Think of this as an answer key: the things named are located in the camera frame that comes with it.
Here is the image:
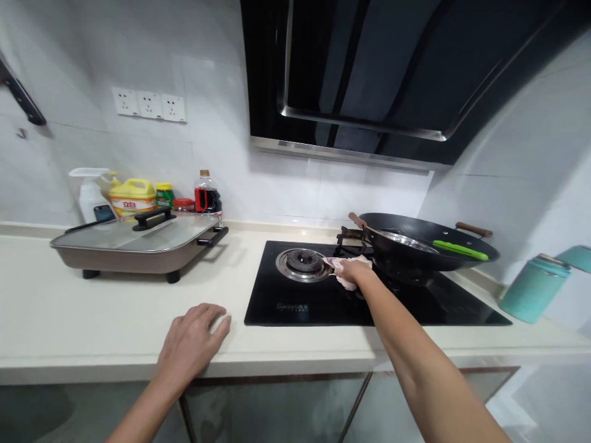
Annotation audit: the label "green lidded jar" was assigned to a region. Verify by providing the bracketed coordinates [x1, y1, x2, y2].
[155, 182, 175, 209]

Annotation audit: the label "brown electric skillet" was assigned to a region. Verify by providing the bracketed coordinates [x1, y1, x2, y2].
[49, 225, 230, 285]

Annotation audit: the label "black handled knife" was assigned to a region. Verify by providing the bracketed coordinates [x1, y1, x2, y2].
[0, 51, 47, 127]

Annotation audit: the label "person's right hand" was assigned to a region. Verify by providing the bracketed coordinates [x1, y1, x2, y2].
[336, 260, 379, 293]

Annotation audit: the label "white wall socket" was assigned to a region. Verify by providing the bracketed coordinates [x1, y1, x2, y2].
[111, 86, 140, 118]
[137, 90, 164, 121]
[160, 93, 188, 124]

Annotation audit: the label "person's right fingers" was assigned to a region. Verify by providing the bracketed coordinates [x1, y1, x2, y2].
[336, 269, 359, 293]

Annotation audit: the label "glass lid with black handle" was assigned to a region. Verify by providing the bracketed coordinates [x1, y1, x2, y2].
[50, 206, 222, 255]

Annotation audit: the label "black glass gas stove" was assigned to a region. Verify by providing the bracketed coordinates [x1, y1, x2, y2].
[243, 239, 513, 327]

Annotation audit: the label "black wok with wooden handles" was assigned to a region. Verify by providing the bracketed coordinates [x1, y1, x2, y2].
[348, 212, 501, 288]

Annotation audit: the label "teal insulated flask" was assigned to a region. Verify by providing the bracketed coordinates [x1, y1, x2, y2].
[498, 252, 573, 325]

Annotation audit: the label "teal flask lid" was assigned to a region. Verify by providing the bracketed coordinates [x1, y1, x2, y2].
[553, 245, 591, 269]

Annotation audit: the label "glass cabinet door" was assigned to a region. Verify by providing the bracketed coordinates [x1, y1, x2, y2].
[0, 378, 187, 443]
[179, 372, 373, 443]
[350, 367, 521, 443]

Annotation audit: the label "pinkish white cleaning cloth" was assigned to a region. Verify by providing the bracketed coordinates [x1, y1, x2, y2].
[323, 255, 374, 293]

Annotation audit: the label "black iron pan support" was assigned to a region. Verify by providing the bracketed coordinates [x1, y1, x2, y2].
[336, 225, 376, 260]

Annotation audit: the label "person's left fingers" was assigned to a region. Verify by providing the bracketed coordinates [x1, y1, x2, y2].
[177, 302, 228, 327]

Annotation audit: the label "yellow detergent jug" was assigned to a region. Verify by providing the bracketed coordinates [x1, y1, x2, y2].
[108, 171, 158, 222]

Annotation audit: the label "person's left hand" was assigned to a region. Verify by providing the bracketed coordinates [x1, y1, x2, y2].
[156, 302, 232, 385]

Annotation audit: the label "white spray bottle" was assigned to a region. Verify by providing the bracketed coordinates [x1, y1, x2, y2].
[68, 167, 117, 226]

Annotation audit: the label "round metal gas burner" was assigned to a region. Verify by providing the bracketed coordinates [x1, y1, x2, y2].
[275, 247, 336, 283]

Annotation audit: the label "dark soy sauce bottle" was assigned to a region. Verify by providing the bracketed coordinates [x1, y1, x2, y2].
[193, 169, 224, 228]

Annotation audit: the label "black range hood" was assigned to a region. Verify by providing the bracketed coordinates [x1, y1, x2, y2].
[239, 0, 591, 175]

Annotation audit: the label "person's left thumb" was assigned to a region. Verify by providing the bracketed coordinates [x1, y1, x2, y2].
[211, 315, 232, 343]

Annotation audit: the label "green handled utensil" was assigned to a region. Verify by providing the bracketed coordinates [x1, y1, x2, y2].
[432, 239, 489, 262]

